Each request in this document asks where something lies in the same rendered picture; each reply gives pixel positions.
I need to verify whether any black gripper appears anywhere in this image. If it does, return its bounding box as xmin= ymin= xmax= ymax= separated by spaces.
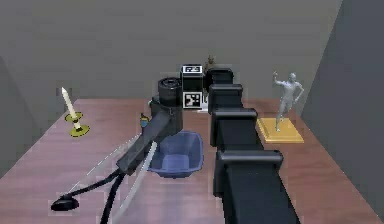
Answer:
xmin=116 ymin=76 xmax=184 ymax=177

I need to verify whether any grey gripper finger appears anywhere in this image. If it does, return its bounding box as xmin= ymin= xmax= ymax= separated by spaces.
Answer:
xmin=50 ymin=133 xmax=143 ymax=212
xmin=99 ymin=141 xmax=159 ymax=224

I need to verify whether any blue bowl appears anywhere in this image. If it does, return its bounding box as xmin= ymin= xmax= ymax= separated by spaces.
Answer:
xmin=148 ymin=130 xmax=205 ymax=180

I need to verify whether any small blue and yellow object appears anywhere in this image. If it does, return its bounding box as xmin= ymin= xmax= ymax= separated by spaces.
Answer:
xmin=139 ymin=113 xmax=150 ymax=130

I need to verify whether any yellow-green candle holder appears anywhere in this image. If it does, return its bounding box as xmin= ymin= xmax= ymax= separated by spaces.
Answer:
xmin=64 ymin=111 xmax=91 ymax=138

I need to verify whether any white candle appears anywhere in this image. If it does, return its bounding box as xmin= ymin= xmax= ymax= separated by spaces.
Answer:
xmin=60 ymin=86 xmax=83 ymax=131

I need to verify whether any grey statue on yellow base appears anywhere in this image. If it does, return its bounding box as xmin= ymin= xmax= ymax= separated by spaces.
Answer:
xmin=256 ymin=71 xmax=305 ymax=145

